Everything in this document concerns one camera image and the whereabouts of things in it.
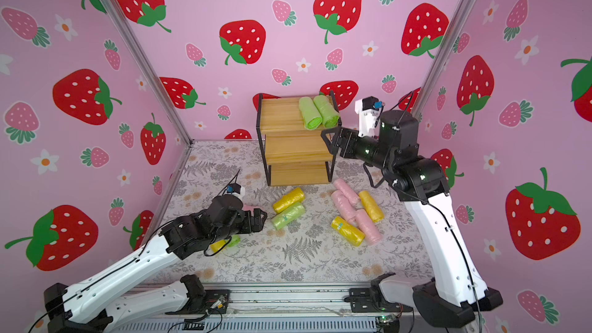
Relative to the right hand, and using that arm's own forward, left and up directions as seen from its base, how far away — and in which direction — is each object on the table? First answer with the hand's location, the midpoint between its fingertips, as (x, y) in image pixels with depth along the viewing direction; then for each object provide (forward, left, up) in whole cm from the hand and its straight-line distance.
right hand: (338, 135), depth 60 cm
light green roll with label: (-4, +17, -41) cm, 45 cm away
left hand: (-12, +23, -26) cm, 36 cm away
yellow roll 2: (+4, -18, -43) cm, 46 cm away
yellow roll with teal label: (-8, -7, -42) cm, 43 cm away
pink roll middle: (+3, -6, -42) cm, 42 cm away
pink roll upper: (+10, -9, -43) cm, 45 cm away
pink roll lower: (-9, -17, -42) cm, 46 cm away
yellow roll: (+3, +17, -41) cm, 44 cm away
